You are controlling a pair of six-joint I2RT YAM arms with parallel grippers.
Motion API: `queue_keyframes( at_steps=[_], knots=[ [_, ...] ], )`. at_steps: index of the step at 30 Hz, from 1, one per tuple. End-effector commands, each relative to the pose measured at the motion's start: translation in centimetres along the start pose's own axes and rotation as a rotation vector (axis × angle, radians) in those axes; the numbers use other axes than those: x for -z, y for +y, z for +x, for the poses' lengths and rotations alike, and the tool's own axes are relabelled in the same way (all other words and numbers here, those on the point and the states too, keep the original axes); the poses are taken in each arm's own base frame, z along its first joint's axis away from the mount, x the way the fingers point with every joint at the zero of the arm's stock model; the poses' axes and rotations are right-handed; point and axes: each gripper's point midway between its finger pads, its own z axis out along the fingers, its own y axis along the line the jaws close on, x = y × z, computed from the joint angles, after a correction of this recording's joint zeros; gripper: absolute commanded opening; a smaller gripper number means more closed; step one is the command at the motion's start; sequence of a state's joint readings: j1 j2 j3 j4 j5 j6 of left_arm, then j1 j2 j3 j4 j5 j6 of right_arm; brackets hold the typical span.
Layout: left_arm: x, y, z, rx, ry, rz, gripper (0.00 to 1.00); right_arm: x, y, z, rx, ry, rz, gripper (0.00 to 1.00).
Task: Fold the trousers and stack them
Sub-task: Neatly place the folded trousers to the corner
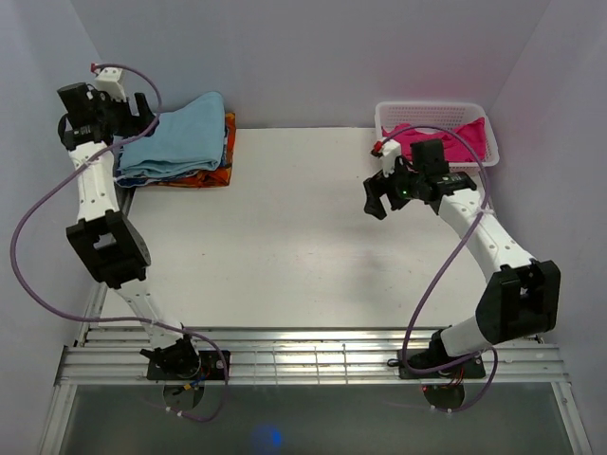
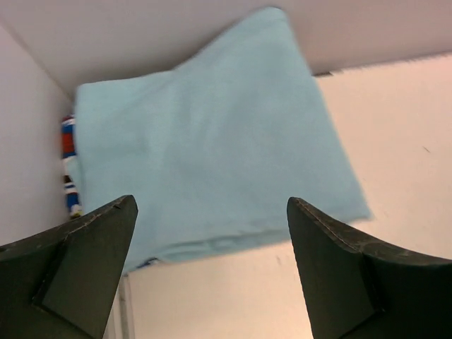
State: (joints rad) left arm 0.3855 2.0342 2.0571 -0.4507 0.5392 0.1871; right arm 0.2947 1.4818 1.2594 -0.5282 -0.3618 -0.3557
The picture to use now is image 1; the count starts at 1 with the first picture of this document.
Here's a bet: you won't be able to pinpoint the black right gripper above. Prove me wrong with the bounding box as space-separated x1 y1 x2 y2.
362 155 423 220

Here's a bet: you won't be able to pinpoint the light blue trousers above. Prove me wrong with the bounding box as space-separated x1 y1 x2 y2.
116 91 227 177

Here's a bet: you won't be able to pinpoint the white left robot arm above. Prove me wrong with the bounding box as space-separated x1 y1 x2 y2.
58 82 201 379

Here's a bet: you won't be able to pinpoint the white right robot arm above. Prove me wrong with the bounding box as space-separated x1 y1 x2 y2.
363 139 561 376

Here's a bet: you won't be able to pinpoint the blue white patterned folded trousers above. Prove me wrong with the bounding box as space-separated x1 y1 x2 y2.
115 138 225 188

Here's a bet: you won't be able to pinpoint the pink trousers in basket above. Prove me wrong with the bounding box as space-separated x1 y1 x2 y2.
382 118 487 163

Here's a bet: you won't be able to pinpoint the orange folded trousers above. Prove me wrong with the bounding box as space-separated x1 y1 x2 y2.
156 112 237 189

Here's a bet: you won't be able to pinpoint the white plastic basket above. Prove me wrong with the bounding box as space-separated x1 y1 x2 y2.
374 100 500 168

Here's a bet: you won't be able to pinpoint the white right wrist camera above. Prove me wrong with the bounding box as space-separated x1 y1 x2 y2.
371 139 402 177

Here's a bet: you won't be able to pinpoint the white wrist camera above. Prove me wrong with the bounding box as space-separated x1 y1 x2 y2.
94 67 127 102
371 139 402 177

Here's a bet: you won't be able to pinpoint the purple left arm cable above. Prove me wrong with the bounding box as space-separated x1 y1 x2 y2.
9 64 231 422

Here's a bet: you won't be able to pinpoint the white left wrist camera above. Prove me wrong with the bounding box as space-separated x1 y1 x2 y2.
94 67 127 102

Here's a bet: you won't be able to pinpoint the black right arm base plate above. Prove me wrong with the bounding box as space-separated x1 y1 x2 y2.
389 351 487 380

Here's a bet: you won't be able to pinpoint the aluminium table edge rail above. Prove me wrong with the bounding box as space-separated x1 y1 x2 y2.
39 326 592 454

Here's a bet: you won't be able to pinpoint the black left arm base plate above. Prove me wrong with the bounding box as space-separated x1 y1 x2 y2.
145 350 231 382

